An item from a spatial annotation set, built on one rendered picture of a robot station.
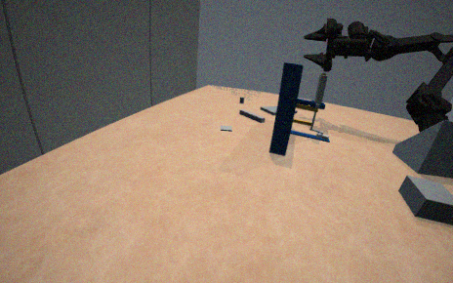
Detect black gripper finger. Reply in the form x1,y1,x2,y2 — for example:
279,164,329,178
304,52,324,68
304,23,327,42

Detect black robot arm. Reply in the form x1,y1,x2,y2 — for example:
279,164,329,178
348,21,453,133

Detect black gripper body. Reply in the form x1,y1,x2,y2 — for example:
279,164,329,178
323,19,353,72

